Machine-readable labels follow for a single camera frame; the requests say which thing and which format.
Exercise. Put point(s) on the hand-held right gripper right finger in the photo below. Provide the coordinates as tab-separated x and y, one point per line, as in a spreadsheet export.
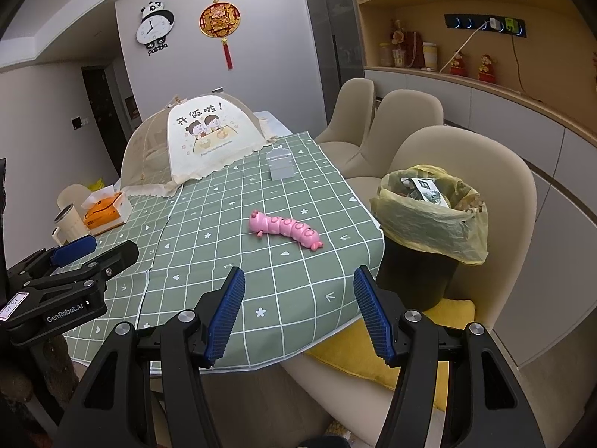
373	317

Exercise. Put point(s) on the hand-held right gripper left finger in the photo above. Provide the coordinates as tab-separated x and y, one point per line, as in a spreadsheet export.
228	317

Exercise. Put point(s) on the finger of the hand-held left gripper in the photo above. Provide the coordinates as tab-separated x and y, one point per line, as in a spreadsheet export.
72	248
116	256

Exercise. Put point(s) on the black trash bin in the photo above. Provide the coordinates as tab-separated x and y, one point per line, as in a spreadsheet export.
410	275

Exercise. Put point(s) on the yellow bin liner bag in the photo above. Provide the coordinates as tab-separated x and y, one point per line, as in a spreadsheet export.
419	224

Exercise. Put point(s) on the white milk packet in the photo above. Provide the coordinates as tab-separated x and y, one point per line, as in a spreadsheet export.
429	191

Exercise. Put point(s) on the person's left forearm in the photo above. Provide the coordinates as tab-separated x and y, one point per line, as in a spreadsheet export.
42	382

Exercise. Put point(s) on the orange tissue box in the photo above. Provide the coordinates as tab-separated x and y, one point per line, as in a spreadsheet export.
105	212

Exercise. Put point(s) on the yellow seat cushion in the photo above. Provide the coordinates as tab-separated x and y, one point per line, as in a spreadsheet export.
336	350

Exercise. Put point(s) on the beige chair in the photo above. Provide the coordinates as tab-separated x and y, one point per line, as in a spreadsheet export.
410	112
354	102
466	158
70	193

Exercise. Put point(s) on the green checked tablecloth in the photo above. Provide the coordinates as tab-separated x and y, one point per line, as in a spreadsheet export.
280	280

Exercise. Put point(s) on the yellow plastic bag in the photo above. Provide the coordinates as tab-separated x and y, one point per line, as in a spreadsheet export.
95	183

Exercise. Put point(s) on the pink caterpillar toy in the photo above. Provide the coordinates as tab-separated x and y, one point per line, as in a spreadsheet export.
284	226

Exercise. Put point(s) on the mesh food cover cartoon print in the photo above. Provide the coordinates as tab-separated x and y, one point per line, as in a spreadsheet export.
205	140

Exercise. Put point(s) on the white toothpick box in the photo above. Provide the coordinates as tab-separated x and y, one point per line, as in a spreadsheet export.
280	165

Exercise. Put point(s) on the beige dining chairs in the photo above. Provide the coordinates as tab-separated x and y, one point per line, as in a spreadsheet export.
550	196

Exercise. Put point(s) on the small clear cup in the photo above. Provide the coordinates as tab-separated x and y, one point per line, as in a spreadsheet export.
398	58

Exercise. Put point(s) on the clear storage jar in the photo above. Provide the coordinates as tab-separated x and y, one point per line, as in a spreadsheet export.
385	54

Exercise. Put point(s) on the red seated figurine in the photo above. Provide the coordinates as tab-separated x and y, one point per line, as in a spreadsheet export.
457	64
486	70

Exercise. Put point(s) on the white yellow tumbler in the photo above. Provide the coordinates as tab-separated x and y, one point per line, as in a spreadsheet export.
430	56

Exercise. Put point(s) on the dark red gift bag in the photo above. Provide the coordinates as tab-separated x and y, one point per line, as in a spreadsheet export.
413	49

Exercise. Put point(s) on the flower ornament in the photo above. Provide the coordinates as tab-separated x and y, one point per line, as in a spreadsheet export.
397	35

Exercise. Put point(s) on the black wall switch panel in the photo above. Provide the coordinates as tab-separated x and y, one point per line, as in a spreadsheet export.
77	123

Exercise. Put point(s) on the panda wall clock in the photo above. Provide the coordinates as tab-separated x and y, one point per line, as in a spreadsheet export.
153	28

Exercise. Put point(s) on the red round wall ornament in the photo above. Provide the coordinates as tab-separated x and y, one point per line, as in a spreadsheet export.
220	18

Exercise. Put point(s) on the black wall power strip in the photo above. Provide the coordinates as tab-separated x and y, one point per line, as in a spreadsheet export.
471	22

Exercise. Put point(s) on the wooden wall shelf unit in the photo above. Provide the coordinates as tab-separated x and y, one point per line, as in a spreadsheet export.
550	56

